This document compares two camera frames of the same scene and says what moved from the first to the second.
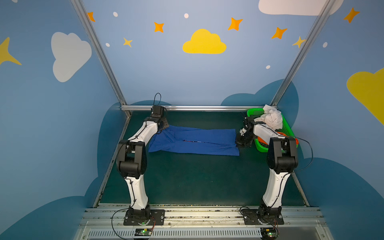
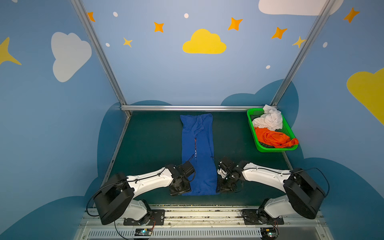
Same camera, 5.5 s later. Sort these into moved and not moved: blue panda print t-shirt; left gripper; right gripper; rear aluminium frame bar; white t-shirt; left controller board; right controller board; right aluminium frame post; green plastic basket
Moved: blue panda print t-shirt; right gripper; left gripper
Not moved: rear aluminium frame bar; right aluminium frame post; white t-shirt; right controller board; green plastic basket; left controller board
